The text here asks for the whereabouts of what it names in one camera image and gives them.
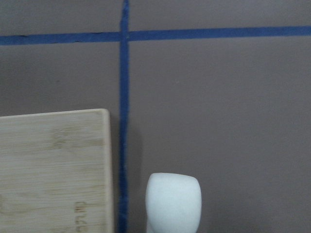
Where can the white steamed bun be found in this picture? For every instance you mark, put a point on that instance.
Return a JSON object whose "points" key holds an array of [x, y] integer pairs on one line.
{"points": [[173, 203]]}

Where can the bamboo wooden tray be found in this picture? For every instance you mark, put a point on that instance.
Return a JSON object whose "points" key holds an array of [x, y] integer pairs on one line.
{"points": [[56, 173]]}

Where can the crossing blue tape strip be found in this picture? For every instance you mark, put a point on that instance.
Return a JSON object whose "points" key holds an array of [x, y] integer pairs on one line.
{"points": [[123, 113]]}

